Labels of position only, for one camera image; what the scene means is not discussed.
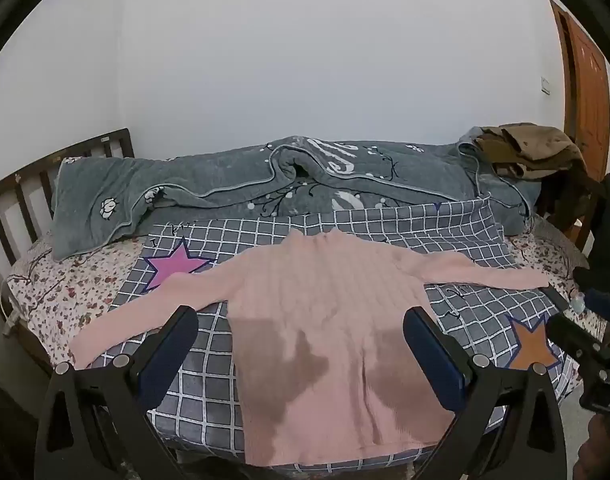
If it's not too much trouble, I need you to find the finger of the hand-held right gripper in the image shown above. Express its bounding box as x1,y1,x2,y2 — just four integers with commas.
584,287,610,315
546,312,610,362

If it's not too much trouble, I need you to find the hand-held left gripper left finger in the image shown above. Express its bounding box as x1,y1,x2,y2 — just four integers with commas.
35,305,200,480

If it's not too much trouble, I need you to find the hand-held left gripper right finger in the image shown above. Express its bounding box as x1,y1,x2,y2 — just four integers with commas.
402,306,568,480

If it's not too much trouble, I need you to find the pink knit sweater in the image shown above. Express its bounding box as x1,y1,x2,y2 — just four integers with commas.
69,227,550,467

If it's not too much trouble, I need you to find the brown clothes pile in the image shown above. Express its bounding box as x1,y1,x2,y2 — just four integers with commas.
472,122,588,182

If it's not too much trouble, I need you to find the person's right hand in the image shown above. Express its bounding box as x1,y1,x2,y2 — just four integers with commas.
575,415,610,480

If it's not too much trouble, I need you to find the black phone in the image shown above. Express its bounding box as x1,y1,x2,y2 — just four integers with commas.
541,284,572,314

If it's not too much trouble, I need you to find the grey checked star blanket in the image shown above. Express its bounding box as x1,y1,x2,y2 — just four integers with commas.
105,196,576,458

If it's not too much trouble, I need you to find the floral bed sheet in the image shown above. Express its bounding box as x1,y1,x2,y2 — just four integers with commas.
7,232,153,366

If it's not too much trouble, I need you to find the grey-green flower print quilt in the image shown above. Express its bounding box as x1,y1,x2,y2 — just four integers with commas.
51,135,543,261

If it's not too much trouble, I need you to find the brown wooden door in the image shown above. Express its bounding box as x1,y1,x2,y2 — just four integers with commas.
550,0,610,181

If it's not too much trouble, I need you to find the dark wooden headboard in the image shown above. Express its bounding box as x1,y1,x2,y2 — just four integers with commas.
0,127,136,321

